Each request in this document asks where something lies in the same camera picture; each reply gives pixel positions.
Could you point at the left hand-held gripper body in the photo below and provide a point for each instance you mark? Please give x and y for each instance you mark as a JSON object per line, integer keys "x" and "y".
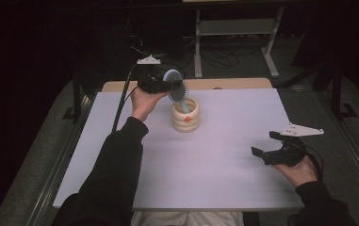
{"x": 153, "y": 83}

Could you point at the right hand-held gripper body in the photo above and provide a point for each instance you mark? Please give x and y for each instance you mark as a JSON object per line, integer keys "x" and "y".
{"x": 285, "y": 153}

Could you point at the light blue hairbrush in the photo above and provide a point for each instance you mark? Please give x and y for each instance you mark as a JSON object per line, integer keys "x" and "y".
{"x": 177, "y": 91}

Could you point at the cream ribbed cup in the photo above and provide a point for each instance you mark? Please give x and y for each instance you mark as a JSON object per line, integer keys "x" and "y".
{"x": 185, "y": 122}

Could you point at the person's left hand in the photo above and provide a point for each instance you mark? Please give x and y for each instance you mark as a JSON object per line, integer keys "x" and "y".
{"x": 144, "y": 102}

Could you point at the person's right hand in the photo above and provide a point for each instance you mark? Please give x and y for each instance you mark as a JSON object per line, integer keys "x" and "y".
{"x": 296, "y": 174}

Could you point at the pale lilac table mat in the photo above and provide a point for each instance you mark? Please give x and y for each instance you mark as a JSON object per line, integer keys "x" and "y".
{"x": 215, "y": 169}

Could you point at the black metal stand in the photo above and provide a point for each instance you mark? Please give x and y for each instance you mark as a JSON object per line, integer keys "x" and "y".
{"x": 77, "y": 100}
{"x": 337, "y": 94}

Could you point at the person's white-clothed lap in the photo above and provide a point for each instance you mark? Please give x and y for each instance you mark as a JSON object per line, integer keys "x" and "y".
{"x": 186, "y": 219}

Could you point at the white metal desk frame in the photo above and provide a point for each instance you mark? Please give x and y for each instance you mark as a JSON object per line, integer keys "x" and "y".
{"x": 236, "y": 27}

